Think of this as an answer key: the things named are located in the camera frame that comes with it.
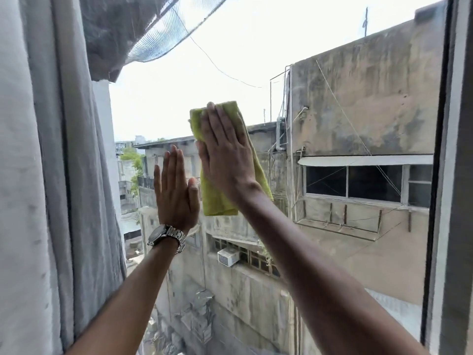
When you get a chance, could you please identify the person's left hand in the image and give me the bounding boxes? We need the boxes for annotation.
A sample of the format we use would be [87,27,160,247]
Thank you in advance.
[153,145,200,233]

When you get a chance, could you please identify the mesh net awning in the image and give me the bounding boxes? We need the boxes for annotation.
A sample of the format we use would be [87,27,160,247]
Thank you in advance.
[79,0,232,83]

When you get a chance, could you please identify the grey drain pipe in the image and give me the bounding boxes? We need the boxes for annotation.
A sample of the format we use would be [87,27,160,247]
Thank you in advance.
[275,116,287,152]

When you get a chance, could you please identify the grey window frame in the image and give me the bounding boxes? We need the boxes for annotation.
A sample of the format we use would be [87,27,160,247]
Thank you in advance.
[421,0,473,355]

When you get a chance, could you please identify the person's right hand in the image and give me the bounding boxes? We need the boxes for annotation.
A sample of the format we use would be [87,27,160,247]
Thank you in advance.
[195,102,264,204]

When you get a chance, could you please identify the rusty metal window rack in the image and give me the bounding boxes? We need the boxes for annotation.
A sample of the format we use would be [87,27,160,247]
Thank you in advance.
[295,200,413,241]

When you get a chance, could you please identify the tall weathered concrete building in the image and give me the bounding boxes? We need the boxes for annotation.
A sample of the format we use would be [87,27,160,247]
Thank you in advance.
[285,3,446,331]

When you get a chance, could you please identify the silver metal wristwatch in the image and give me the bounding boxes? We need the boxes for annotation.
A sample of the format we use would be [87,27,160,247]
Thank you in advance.
[147,224,186,255]

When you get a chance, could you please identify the thin overhead cable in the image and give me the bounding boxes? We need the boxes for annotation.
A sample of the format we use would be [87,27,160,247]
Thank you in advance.
[173,10,273,89]

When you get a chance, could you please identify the low weathered concrete building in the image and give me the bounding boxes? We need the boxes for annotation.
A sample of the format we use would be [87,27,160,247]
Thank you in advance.
[132,121,300,355]

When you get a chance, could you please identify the grey fabric curtain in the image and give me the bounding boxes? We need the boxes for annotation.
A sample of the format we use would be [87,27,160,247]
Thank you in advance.
[0,0,128,355]

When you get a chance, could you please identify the green tree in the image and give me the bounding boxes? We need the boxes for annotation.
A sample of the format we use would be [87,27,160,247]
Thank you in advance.
[119,146,145,175]

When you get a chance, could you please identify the person's left forearm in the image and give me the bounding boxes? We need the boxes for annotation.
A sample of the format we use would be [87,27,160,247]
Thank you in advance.
[66,236,185,355]

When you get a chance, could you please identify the person's right forearm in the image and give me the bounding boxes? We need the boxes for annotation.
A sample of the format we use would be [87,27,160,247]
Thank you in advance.
[236,181,431,355]

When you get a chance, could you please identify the white-framed building window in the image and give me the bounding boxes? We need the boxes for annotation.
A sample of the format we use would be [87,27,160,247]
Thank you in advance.
[298,155,434,210]

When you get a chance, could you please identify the yellow-green cleaning cloth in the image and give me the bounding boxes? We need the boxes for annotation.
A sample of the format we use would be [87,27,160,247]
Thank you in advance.
[189,101,274,217]

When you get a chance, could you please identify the white air conditioner unit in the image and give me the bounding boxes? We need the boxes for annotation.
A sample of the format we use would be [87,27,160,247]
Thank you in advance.
[217,248,240,268]

